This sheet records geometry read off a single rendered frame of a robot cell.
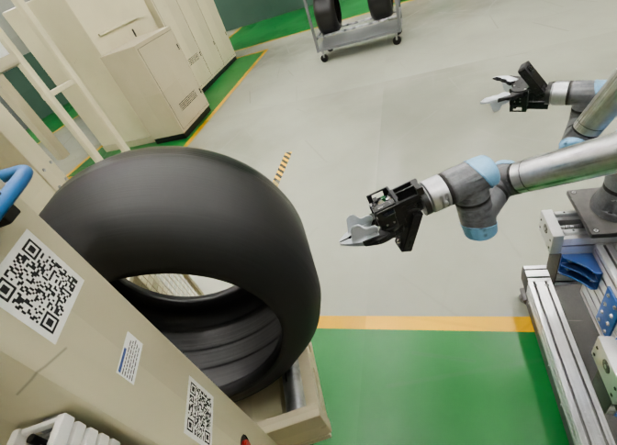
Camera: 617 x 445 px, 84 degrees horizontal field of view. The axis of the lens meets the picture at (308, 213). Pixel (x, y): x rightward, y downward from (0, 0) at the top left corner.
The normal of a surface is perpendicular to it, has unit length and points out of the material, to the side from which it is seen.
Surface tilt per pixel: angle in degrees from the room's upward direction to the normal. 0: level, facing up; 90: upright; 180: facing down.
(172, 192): 28
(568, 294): 0
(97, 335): 90
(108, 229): 43
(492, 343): 0
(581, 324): 0
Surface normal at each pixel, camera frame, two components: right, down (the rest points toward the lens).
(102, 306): 0.94, -0.34
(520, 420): -0.29, -0.74
